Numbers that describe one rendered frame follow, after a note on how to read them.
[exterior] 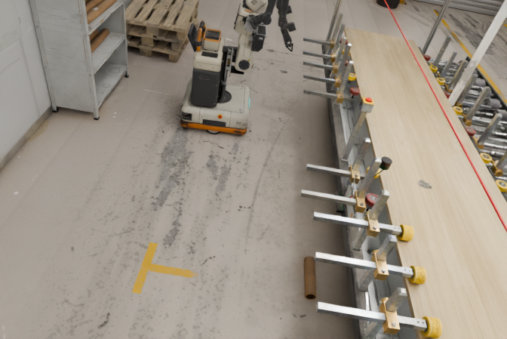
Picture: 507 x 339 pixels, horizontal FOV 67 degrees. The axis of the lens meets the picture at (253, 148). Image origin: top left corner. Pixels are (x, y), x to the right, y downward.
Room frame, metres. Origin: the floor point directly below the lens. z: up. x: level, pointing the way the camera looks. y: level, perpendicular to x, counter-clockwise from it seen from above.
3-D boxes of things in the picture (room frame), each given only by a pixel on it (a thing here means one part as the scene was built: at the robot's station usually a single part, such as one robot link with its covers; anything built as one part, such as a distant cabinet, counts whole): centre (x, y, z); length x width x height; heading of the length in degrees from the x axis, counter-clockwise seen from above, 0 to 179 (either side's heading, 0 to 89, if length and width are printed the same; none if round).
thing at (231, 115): (3.33, 0.47, 0.16); 0.67 x 0.64 x 0.25; 97
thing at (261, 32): (3.37, 0.18, 0.99); 0.28 x 0.16 x 0.22; 7
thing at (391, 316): (0.89, -0.71, 0.95); 0.14 x 0.06 x 0.05; 2
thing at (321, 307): (0.87, -0.65, 0.95); 0.50 x 0.04 x 0.04; 92
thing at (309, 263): (1.60, -0.59, 0.04); 0.30 x 0.08 x 0.08; 2
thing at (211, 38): (3.32, 0.58, 0.87); 0.23 x 0.15 x 0.11; 7
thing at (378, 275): (1.14, -0.70, 0.95); 0.14 x 0.06 x 0.05; 2
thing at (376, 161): (1.66, -0.68, 0.93); 0.04 x 0.04 x 0.48; 2
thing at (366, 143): (1.91, -0.67, 0.87); 0.04 x 0.04 x 0.48; 2
